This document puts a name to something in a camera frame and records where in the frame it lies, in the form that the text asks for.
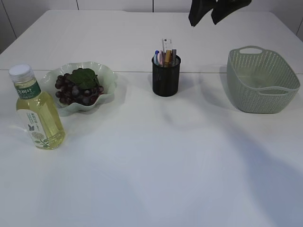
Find blue scissors with cover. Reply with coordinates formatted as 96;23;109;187
153;50;160;66

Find green tea plastic bottle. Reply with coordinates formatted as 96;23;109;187
9;64;65;150

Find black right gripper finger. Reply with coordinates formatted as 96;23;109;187
211;0;251;25
188;0;217;27

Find red marker pen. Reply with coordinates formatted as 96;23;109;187
161;51;166;67

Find black mesh pen holder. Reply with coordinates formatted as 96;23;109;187
151;55;181;97

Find gold glitter marker pen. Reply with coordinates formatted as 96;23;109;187
164;50;171;67

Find purple artificial grape bunch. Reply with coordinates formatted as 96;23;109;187
54;68;105;106

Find pink purple small scissors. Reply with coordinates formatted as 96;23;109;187
157;51;165;67

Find green wavy glass plate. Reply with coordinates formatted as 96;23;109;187
39;61;117;116

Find green woven plastic basket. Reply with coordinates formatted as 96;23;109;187
227;46;301;114

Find clear plastic ruler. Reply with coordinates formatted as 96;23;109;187
161;38;173;53

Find silver glitter marker pen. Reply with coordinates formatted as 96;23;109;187
171;49;177;66

